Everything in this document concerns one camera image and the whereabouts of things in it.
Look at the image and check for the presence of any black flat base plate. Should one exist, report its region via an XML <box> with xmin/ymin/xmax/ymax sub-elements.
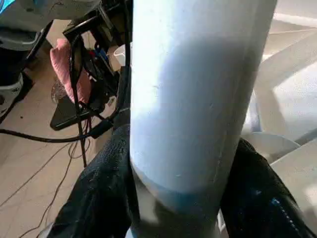
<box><xmin>51</xmin><ymin>99</ymin><xmax>109</xmax><ymax>131</ymax></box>

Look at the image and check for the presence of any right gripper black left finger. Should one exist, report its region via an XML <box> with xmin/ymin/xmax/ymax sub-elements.
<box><xmin>47</xmin><ymin>124</ymin><xmax>141</xmax><ymax>238</ymax></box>

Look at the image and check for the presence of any pink cloth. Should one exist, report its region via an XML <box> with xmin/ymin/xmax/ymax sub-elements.
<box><xmin>50</xmin><ymin>38</ymin><xmax>94</xmax><ymax>104</ymax></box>

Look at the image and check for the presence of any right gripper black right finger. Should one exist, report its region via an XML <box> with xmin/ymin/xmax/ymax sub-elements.
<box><xmin>219</xmin><ymin>138</ymin><xmax>317</xmax><ymax>238</ymax></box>

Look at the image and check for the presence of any thick black floor cable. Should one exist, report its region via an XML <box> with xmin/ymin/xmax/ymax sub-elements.
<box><xmin>0</xmin><ymin>119</ymin><xmax>113</xmax><ymax>144</ymax></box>

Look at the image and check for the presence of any white plastic table leg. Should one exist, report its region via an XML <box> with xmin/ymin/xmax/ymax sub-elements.
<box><xmin>128</xmin><ymin>0</ymin><xmax>276</xmax><ymax>238</ymax></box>

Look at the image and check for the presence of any white plastic table top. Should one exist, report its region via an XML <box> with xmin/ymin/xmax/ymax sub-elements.
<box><xmin>244</xmin><ymin>11</ymin><xmax>317</xmax><ymax>224</ymax></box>

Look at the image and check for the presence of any black metal rack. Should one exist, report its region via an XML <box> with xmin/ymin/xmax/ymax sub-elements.
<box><xmin>61</xmin><ymin>0</ymin><xmax>132</xmax><ymax>168</ymax></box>

